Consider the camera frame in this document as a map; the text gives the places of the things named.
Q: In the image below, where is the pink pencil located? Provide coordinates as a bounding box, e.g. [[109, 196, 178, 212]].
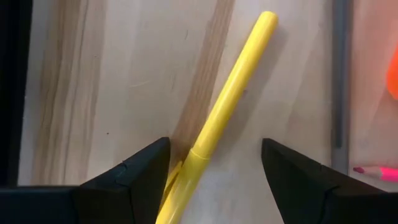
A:
[[352, 166, 398, 183]]

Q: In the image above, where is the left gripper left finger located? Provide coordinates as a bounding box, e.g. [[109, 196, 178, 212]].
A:
[[0, 136, 172, 224]]

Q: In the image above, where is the orange translucent box lid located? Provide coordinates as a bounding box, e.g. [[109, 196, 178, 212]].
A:
[[386, 46, 398, 101]]

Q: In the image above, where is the opaque yellow marker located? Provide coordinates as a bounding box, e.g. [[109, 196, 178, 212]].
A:
[[155, 11, 279, 224]]

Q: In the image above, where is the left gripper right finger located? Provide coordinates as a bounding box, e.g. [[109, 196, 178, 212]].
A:
[[261, 138, 398, 224]]

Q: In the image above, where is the black metal table frame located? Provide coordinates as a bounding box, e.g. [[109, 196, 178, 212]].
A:
[[0, 0, 34, 187]]

